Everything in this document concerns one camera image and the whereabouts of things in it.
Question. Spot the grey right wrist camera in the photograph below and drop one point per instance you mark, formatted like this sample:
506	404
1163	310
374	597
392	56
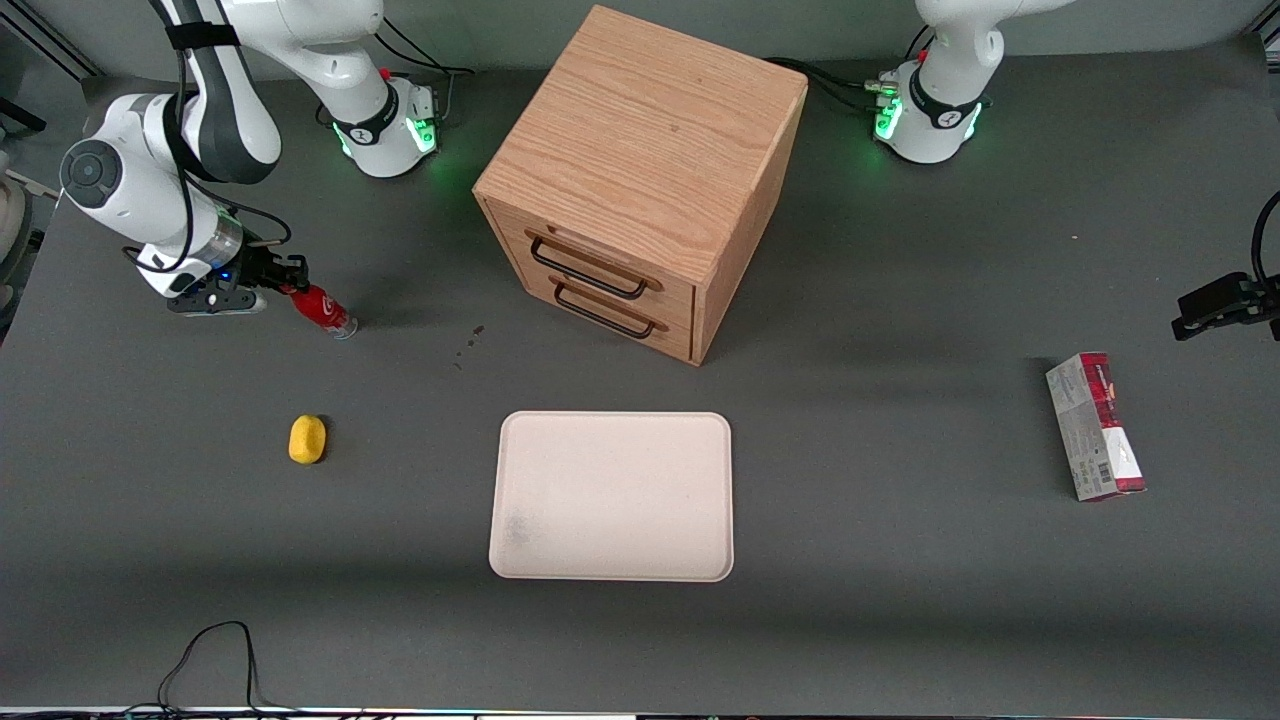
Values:
215	303

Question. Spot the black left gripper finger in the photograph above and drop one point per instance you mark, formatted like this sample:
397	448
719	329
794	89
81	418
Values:
1215	300

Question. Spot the black frame bar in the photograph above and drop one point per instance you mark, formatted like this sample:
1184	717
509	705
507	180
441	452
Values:
50	45

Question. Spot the beige plastic tray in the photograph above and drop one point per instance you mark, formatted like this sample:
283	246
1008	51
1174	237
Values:
612	497

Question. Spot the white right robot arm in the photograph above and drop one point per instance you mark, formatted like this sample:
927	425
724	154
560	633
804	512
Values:
130	190

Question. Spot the red and grey carton box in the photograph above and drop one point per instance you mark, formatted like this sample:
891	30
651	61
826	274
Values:
1095	430

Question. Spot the wooden drawer cabinet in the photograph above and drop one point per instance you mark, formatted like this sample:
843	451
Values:
650	140

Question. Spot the yellow lemon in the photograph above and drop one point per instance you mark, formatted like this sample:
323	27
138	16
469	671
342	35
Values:
307	440

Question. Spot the red coke bottle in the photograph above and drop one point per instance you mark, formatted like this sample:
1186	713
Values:
322	310

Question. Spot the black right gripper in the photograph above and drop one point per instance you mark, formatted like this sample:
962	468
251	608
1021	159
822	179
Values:
261	267

